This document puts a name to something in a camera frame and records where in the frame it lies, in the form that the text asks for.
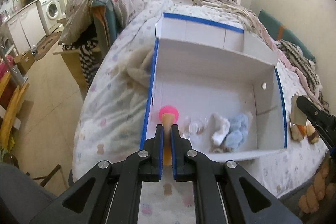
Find pink ice cream toy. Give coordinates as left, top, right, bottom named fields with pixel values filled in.
left=159, top=105, right=179, bottom=166

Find right hand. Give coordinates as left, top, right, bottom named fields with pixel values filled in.
left=298, top=154, right=335, bottom=214

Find clear plastic bag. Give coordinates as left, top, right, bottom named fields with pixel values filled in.
left=181, top=117, right=208, bottom=139

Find orange plush toy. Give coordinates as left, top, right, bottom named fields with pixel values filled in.
left=290, top=121, right=319, bottom=144

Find white fluffy sock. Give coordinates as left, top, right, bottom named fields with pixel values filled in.
left=211, top=113, right=231, bottom=147

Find floral white bed quilt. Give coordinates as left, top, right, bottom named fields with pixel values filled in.
left=73, top=6, right=327, bottom=223

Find striped knit blanket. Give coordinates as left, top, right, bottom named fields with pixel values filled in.
left=276, top=40, right=329, bottom=112

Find light blue fluffy cloth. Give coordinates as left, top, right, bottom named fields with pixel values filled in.
left=224, top=113, right=249, bottom=152

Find white box blue-taped edges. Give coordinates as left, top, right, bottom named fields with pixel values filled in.
left=141, top=12, right=288, bottom=162

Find teal cushion orange stripe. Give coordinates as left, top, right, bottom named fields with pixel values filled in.
left=258, top=10, right=316, bottom=63

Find black white patterned cloth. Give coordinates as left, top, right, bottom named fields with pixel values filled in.
left=62, top=38, right=100, bottom=89

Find yellow wooden chair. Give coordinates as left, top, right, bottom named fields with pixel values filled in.
left=1, top=81, right=30, bottom=152

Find cardboard box on floor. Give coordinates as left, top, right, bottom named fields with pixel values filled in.
left=14, top=50, right=35, bottom=75

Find white kitchen cabinet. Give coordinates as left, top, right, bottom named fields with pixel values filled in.
left=7, top=3, right=46, bottom=54

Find white washing machine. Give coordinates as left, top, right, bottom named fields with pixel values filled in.
left=37, top=0, right=62, bottom=36

